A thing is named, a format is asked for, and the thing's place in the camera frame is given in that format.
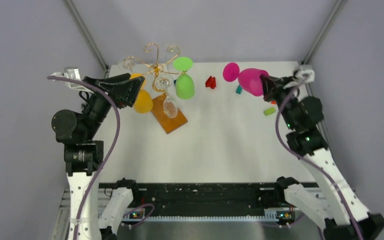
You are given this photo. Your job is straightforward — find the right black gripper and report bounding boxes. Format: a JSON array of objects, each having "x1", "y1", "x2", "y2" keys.
[{"x1": 260, "y1": 74, "x2": 299, "y2": 129}]

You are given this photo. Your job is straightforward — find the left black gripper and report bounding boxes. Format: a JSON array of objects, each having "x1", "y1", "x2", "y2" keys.
[{"x1": 82, "y1": 72, "x2": 145, "y2": 138}]

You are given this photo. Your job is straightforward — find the clear tall flute glass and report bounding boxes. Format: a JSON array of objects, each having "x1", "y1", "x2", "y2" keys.
[{"x1": 117, "y1": 56, "x2": 139, "y2": 74}]

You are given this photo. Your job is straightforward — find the pink plastic goblet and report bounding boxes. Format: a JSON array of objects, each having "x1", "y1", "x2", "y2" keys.
[{"x1": 222, "y1": 62, "x2": 269, "y2": 97}]

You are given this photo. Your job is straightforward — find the orange plastic goblet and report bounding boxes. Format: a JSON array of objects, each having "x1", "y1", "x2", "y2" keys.
[{"x1": 133, "y1": 79, "x2": 154, "y2": 114}]

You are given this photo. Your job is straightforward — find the clear stemmed wine glass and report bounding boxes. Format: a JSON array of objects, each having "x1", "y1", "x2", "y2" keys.
[{"x1": 154, "y1": 74, "x2": 178, "y2": 119}]

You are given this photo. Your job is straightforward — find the green plastic goblet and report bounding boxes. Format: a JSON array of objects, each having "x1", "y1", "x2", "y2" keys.
[{"x1": 173, "y1": 56, "x2": 195, "y2": 100}]

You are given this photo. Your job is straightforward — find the clear short wine glass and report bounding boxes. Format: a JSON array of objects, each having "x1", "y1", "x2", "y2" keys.
[{"x1": 164, "y1": 43, "x2": 181, "y2": 65}]

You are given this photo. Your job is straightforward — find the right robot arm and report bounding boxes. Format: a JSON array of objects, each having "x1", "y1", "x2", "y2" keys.
[{"x1": 260, "y1": 73, "x2": 384, "y2": 240}]

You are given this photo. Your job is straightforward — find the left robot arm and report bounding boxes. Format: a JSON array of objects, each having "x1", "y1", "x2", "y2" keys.
[{"x1": 49, "y1": 73, "x2": 145, "y2": 240}]

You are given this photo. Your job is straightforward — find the lime green block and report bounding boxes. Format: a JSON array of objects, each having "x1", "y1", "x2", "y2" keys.
[{"x1": 263, "y1": 107, "x2": 276, "y2": 116}]

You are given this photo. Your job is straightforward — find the teal block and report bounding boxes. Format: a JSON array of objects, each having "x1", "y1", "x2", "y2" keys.
[{"x1": 235, "y1": 85, "x2": 243, "y2": 95}]

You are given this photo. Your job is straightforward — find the red block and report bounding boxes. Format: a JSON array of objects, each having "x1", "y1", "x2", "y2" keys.
[{"x1": 205, "y1": 76, "x2": 217, "y2": 89}]

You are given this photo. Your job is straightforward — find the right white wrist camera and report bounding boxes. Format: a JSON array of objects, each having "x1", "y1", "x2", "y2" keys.
[{"x1": 283, "y1": 64, "x2": 315, "y2": 89}]

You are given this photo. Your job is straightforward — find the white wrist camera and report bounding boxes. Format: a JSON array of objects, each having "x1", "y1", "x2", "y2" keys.
[
  {"x1": 51, "y1": 66, "x2": 89, "y2": 92},
  {"x1": 283, "y1": 64, "x2": 315, "y2": 89}
]

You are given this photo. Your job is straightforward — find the gold wire wine glass rack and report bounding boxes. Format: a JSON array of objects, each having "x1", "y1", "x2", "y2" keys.
[{"x1": 135, "y1": 42, "x2": 188, "y2": 134}]

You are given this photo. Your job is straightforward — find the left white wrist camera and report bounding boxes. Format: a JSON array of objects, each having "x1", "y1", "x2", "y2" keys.
[{"x1": 51, "y1": 66, "x2": 89, "y2": 92}]

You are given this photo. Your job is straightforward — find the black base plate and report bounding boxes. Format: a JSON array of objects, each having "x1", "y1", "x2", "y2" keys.
[{"x1": 99, "y1": 182, "x2": 307, "y2": 218}]

